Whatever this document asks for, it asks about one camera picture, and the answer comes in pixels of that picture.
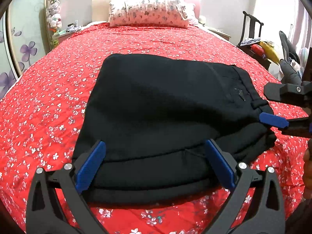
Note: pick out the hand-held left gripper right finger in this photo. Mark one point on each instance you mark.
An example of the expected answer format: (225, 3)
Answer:
(220, 163)

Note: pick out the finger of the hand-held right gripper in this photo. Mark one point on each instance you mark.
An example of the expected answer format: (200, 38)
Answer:
(271, 120)
(280, 92)

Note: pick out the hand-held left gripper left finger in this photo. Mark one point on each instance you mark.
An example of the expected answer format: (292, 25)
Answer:
(90, 165)

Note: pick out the black pants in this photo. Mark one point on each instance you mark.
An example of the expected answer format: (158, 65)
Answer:
(158, 114)

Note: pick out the grey padded jacket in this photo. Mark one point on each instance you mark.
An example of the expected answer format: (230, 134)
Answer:
(291, 73)

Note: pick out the pastel striped cushion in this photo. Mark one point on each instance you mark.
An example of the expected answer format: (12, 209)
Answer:
(303, 56)

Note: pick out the pink curtain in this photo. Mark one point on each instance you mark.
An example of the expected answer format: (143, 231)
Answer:
(303, 22)

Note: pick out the red floral bedspread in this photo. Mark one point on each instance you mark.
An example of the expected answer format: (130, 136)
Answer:
(48, 102)

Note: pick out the dark wooden chair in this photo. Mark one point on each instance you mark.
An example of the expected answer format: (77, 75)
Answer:
(246, 24)

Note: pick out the wooden bedside table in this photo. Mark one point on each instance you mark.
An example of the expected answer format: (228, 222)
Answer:
(220, 33)

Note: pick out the white round lamp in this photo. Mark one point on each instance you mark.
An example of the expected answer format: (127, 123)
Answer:
(202, 20)

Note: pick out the pink white pillow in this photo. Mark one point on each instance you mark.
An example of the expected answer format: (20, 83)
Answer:
(193, 15)

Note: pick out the bedside table with clutter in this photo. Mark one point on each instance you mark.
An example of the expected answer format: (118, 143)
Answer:
(61, 35)

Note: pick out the wardrobe door with purple flowers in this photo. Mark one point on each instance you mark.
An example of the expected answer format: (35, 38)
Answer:
(24, 41)

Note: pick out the floral print pillow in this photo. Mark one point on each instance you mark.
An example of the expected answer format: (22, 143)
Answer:
(148, 12)

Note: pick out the hanging plush toy stack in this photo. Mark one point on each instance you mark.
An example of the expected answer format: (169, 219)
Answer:
(54, 12)

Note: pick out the cream pink headboard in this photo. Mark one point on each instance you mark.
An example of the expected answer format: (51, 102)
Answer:
(100, 7)

